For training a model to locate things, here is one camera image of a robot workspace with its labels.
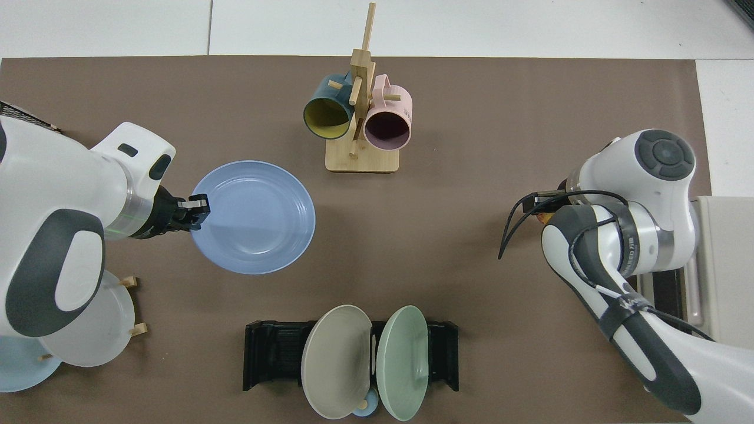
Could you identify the red yellow apple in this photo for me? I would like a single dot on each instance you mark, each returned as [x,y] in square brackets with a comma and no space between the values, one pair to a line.
[542,219]

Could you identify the wooden plate rack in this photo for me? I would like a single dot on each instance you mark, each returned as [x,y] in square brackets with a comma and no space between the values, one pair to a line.
[139,330]

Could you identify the grey white plate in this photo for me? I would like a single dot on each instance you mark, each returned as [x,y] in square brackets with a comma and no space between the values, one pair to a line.
[100,333]

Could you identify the black dish rack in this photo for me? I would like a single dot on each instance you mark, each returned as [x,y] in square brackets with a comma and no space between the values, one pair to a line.
[271,353]

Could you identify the beige plate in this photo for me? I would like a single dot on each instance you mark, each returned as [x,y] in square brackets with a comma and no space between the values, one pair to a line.
[336,362]

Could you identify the light blue plate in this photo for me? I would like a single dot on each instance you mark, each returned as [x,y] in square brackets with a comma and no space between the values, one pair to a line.
[23,368]

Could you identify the pale green plate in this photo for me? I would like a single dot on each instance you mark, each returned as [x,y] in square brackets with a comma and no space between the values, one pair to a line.
[403,365]

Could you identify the dark blue cup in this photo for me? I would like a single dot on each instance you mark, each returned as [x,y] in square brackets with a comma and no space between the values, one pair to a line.
[327,115]

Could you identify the wooden cup stand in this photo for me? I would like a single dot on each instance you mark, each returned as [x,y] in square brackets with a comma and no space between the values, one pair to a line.
[360,158]

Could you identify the pink cup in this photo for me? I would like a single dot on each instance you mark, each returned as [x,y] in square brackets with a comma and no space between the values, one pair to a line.
[386,126]

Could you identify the small blue round thing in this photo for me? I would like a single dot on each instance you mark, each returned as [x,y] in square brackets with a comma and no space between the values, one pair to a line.
[366,409]

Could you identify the brown table cloth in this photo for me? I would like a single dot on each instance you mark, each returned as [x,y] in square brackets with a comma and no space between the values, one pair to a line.
[459,247]

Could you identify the pale toaster oven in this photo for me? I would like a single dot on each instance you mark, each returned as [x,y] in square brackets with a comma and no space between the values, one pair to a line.
[727,265]

